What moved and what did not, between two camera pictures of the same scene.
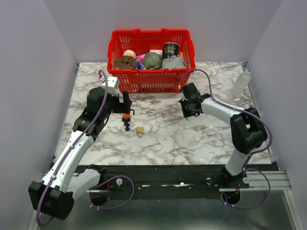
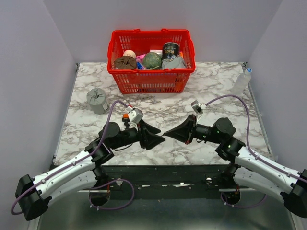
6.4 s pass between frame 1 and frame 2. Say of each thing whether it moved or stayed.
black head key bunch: stayed
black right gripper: moved
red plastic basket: stayed
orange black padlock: stayed
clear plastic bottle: stayed
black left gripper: moved
